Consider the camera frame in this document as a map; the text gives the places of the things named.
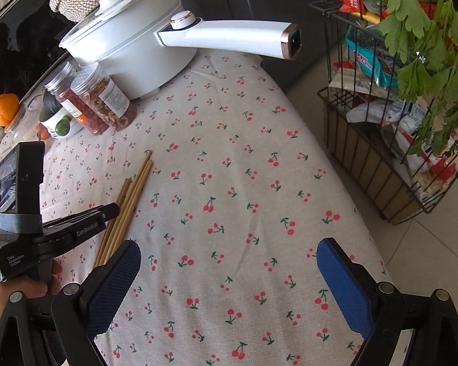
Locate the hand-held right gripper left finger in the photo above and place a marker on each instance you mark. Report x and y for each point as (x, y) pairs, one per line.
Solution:
(110, 286)

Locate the leafy green herbs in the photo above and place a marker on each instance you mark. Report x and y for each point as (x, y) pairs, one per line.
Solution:
(423, 45)

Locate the dark green squash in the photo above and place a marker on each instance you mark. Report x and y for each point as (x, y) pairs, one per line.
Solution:
(49, 103)

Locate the black microwave oven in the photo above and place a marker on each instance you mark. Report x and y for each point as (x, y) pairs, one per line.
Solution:
(19, 53)

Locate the glass jar with wooden lid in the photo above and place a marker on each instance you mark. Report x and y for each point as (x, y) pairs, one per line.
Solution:
(25, 122)

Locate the jar of dried fruit rings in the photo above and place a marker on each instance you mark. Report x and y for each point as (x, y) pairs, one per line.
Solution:
(107, 103)

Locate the white electric cooking pot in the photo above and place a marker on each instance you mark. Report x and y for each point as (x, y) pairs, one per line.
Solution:
(137, 57)

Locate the jar of red dried fruit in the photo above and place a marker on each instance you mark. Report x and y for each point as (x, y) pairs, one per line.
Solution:
(80, 110)

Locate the blue snack packet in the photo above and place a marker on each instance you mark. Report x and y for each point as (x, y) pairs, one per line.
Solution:
(370, 61)

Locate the white bowl with green knob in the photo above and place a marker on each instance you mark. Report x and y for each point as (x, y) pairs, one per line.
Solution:
(57, 124)

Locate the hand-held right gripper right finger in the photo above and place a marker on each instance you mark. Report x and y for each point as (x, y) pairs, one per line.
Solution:
(343, 286)

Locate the cherry print tablecloth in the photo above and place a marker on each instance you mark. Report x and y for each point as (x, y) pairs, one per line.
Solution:
(232, 198)

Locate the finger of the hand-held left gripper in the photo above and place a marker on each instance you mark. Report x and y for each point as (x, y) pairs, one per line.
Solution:
(87, 225)

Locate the person's left hand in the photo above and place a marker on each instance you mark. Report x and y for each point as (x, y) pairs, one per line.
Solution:
(23, 286)

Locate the small tangerine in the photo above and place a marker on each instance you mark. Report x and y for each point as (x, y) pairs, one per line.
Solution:
(43, 132)

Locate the pile of wooden chopsticks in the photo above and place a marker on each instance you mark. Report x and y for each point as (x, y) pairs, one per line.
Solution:
(131, 202)

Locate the white pot lid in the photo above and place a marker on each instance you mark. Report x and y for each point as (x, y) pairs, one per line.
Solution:
(110, 7)

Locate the large orange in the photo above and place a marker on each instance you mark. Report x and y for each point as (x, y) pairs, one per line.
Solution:
(7, 109)

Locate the grey refrigerator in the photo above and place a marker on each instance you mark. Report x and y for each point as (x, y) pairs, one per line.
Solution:
(252, 0)

